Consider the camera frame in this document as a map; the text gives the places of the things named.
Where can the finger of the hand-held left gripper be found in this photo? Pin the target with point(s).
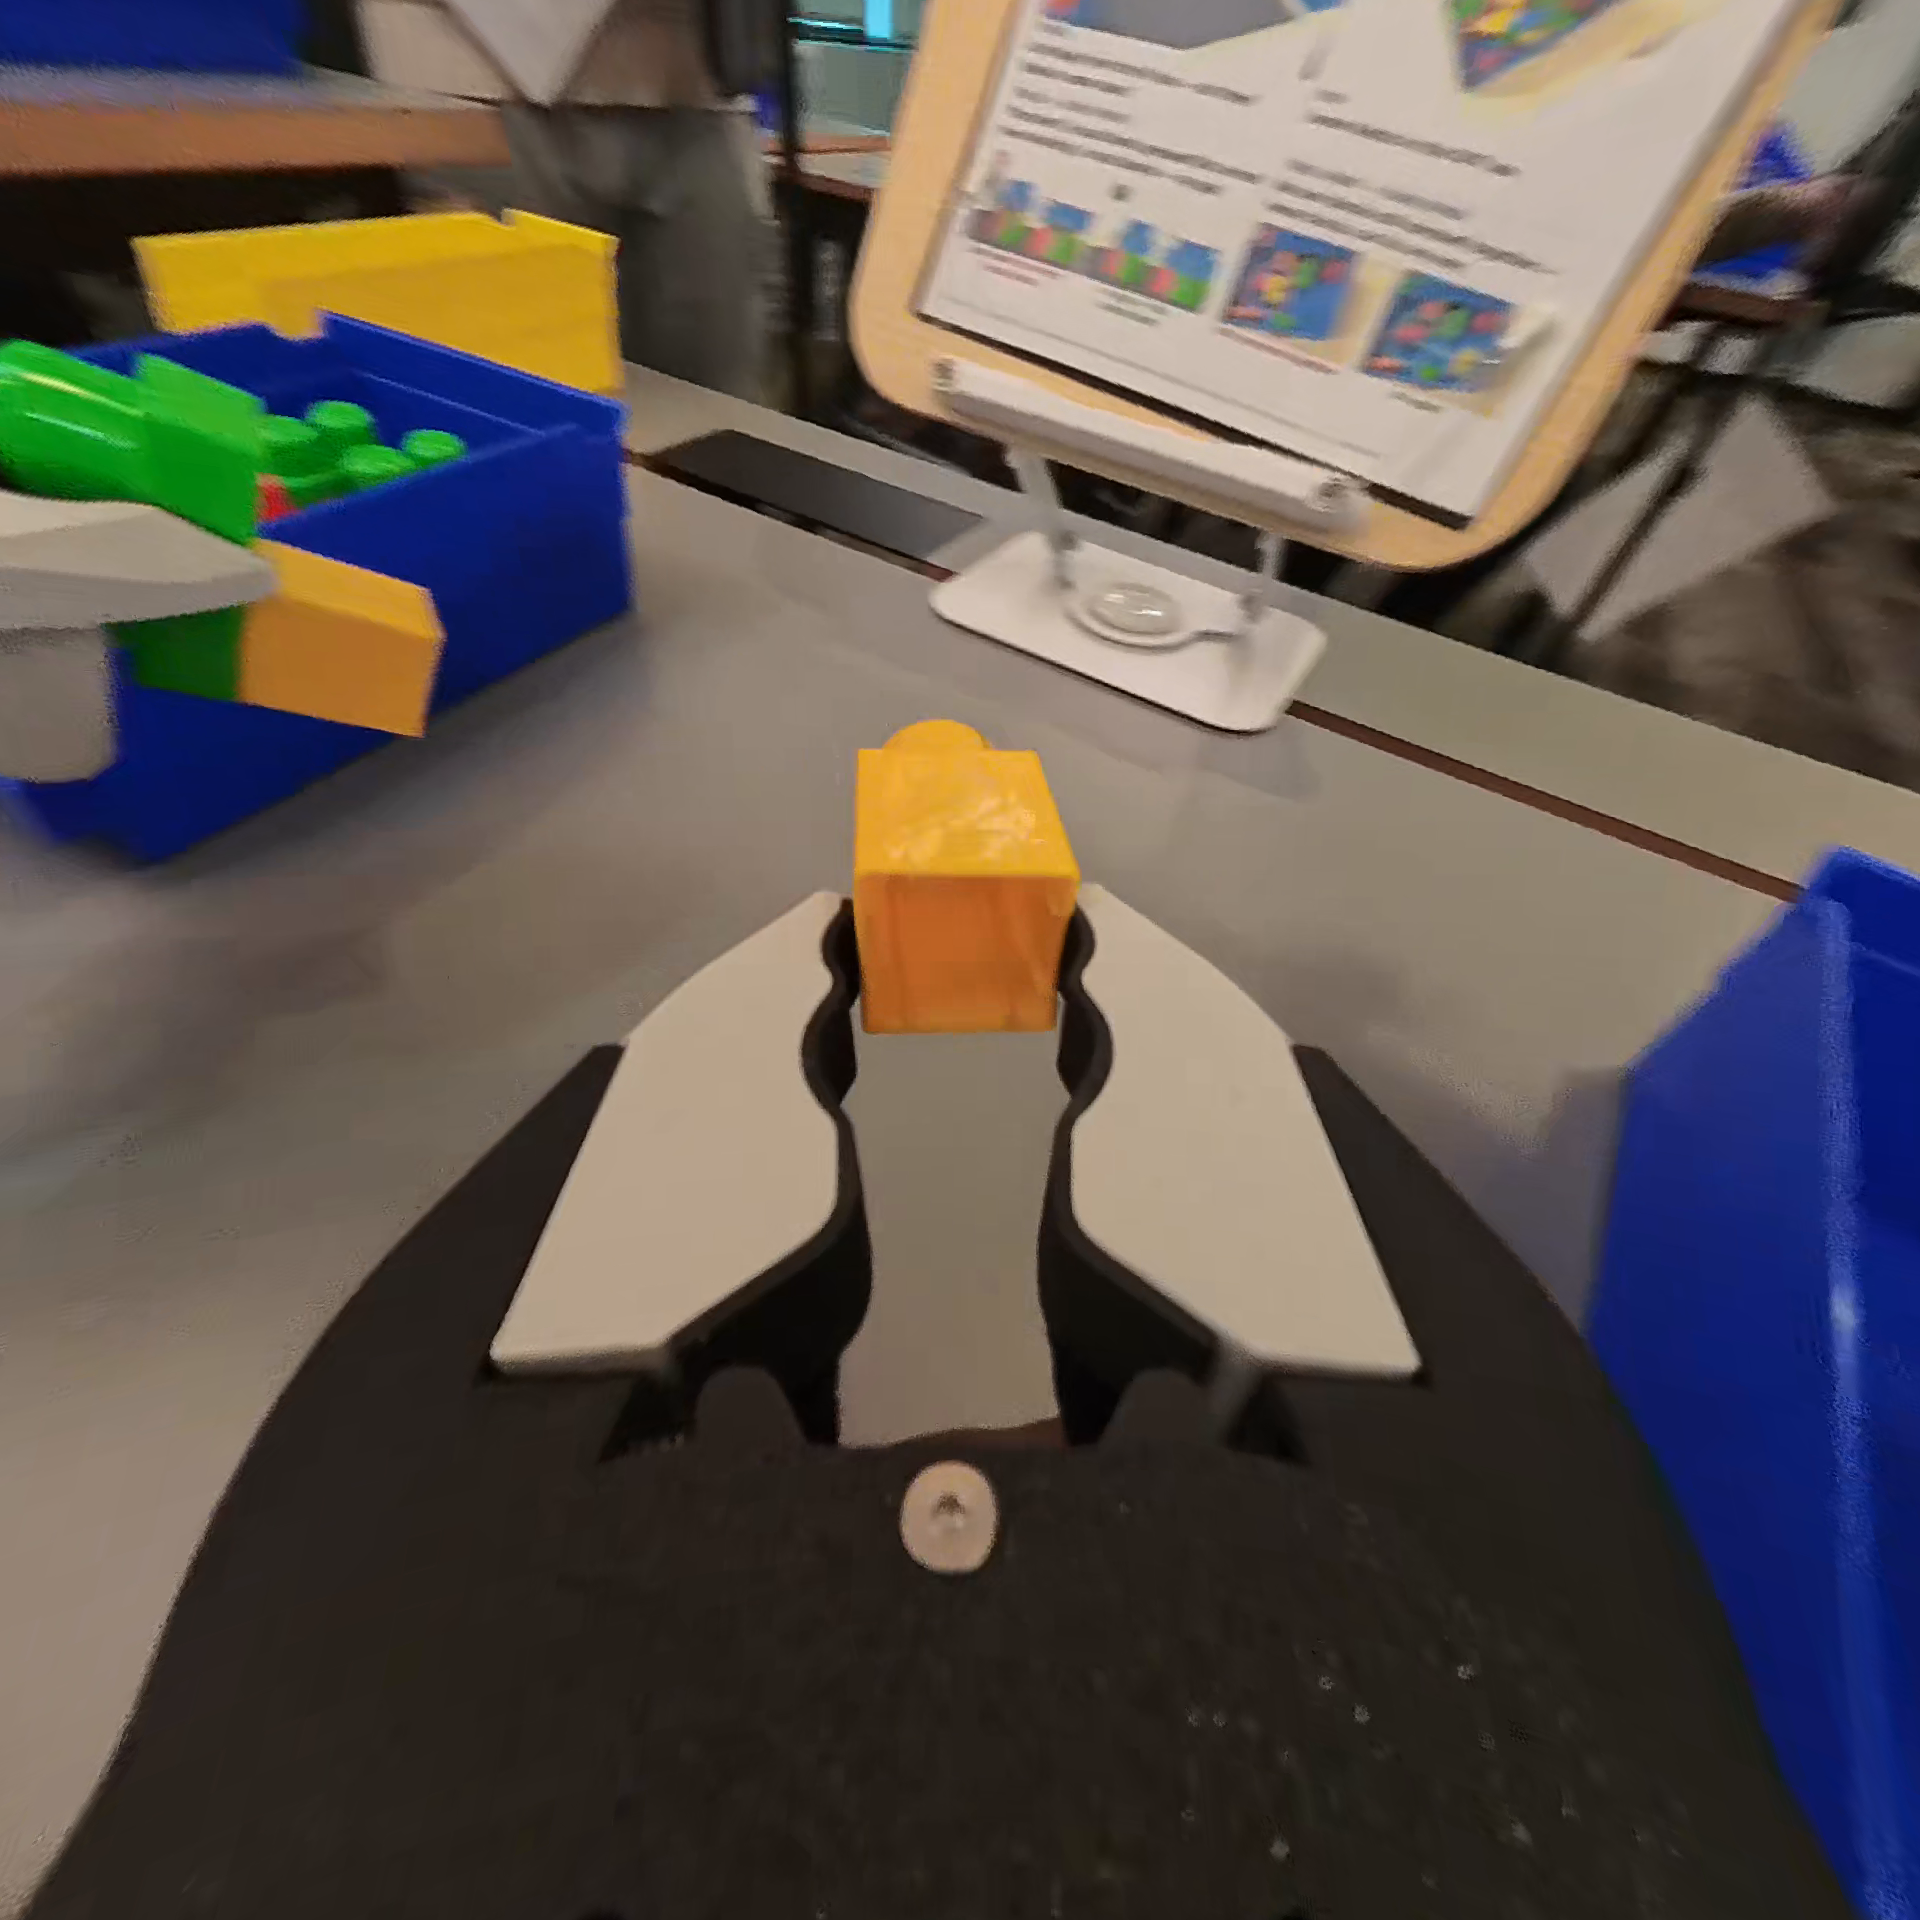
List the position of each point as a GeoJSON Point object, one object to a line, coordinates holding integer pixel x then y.
{"type": "Point", "coordinates": [92, 570]}

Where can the black flat panel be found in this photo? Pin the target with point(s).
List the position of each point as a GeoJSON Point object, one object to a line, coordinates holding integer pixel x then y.
{"type": "Point", "coordinates": [812, 495]}

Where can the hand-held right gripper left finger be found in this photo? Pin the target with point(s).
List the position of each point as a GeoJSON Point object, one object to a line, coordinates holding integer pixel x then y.
{"type": "Point", "coordinates": [677, 1200]}

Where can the wooden side table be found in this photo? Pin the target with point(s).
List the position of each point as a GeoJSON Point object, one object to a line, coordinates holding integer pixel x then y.
{"type": "Point", "coordinates": [242, 125]}

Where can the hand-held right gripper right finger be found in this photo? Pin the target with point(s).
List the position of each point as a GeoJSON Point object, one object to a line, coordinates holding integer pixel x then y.
{"type": "Point", "coordinates": [1237, 1200]}

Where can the wooden display board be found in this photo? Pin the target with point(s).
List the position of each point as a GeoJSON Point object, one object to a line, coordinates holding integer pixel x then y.
{"type": "Point", "coordinates": [900, 329]}

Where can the printed instruction sheet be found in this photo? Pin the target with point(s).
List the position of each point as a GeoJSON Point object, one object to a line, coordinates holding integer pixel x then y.
{"type": "Point", "coordinates": [1200, 181]}

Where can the blue plastic bin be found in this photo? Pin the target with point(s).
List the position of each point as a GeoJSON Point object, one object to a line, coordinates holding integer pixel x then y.
{"type": "Point", "coordinates": [1800, 1349]}
{"type": "Point", "coordinates": [149, 32]}
{"type": "Point", "coordinates": [511, 570]}

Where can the white angled panel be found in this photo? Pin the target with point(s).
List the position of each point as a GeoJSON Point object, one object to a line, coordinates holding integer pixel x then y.
{"type": "Point", "coordinates": [1680, 524]}

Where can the yellow plastic bin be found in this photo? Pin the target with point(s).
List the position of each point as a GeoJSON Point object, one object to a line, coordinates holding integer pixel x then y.
{"type": "Point", "coordinates": [390, 286]}

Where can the green two-stud toy block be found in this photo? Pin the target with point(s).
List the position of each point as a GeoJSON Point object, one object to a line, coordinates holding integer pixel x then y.
{"type": "Point", "coordinates": [121, 435]}

